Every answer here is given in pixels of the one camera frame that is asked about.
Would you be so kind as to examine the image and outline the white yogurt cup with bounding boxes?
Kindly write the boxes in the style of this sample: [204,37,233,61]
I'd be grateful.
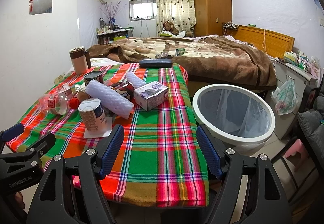
[78,98,107,134]

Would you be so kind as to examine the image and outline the large white foam net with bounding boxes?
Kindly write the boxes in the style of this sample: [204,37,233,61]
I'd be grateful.
[85,80,134,119]

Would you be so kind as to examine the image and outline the red bottle cap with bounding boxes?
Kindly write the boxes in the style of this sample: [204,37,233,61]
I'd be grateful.
[68,97,80,110]

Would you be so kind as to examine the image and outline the clear plastic bottle red label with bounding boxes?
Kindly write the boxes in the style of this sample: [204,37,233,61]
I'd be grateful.
[37,93,69,116]

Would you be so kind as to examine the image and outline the patterned paper cup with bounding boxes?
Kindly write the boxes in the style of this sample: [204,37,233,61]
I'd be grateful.
[76,90,90,102]

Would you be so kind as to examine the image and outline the purple small carton box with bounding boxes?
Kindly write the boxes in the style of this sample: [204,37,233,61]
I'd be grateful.
[134,81,169,112]

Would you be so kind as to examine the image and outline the small white foam net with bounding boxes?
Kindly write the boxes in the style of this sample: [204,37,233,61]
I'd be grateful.
[126,72,146,89]

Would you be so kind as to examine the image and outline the metal tin can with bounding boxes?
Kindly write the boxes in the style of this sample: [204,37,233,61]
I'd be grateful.
[83,71,104,86]

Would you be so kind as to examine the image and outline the white round trash bin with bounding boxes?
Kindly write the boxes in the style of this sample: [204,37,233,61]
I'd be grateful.
[192,84,276,155]

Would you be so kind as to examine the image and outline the left hand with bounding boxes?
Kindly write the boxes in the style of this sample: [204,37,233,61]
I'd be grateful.
[15,192,25,210]

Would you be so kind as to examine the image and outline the plaid tablecloth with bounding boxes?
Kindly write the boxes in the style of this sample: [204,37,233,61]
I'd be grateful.
[8,63,209,208]

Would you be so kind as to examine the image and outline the pink stool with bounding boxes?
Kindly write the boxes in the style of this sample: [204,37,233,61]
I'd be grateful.
[284,139,309,172]

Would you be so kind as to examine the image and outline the hanging plastic bag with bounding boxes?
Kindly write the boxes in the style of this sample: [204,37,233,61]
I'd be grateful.
[271,78,298,116]

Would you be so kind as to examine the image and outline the brown white thermos mug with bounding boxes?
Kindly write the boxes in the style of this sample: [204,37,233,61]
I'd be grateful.
[69,46,91,75]

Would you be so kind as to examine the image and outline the brown fleece blanket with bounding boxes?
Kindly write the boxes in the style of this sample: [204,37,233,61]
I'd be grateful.
[88,35,277,90]

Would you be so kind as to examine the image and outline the grey cushioned chair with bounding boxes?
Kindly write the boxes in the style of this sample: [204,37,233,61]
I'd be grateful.
[271,84,323,204]

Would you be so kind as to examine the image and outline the dark blue glasses case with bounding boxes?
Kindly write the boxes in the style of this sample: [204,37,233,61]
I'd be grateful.
[139,59,173,68]

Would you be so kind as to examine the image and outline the green box on bed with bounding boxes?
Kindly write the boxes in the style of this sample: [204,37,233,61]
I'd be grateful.
[175,48,186,56]

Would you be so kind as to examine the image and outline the cluttered side shelf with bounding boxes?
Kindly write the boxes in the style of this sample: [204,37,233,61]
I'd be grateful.
[96,18,134,45]

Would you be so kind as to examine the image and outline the grey bedside cabinet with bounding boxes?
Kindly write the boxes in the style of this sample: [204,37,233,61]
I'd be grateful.
[267,58,317,139]

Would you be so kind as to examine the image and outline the wooden headboard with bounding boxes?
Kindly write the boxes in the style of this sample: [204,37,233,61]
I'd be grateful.
[226,26,295,58]

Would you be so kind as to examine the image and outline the items on cabinet top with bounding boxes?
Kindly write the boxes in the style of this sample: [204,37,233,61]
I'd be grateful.
[283,51,321,79]

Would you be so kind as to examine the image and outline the teddy bear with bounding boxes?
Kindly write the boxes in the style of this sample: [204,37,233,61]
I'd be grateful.
[163,21,179,35]

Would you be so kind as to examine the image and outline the window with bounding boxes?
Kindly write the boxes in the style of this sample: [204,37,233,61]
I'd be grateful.
[129,0,157,21]

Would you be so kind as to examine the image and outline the patterned curtain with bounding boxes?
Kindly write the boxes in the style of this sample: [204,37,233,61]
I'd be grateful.
[156,0,196,34]

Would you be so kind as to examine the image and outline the wooden wardrobe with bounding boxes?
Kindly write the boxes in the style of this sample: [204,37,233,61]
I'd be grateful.
[194,0,232,37]

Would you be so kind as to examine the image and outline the wall mirror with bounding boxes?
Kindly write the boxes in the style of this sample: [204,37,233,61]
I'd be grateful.
[29,0,53,15]

